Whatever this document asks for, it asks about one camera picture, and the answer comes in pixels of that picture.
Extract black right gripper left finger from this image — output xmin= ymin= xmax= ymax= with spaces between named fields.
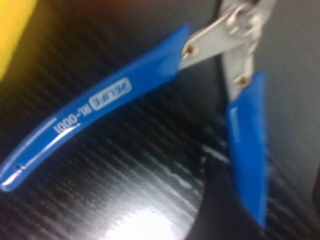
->
xmin=193 ymin=154 xmax=266 ymax=240

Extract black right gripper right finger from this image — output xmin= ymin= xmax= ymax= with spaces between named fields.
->
xmin=309 ymin=186 xmax=320 ymax=240

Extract blue-handled wire cutters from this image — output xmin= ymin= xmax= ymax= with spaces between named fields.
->
xmin=0 ymin=0 xmax=278 ymax=230

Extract yellow cube block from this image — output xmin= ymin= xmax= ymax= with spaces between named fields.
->
xmin=0 ymin=0 xmax=38 ymax=81

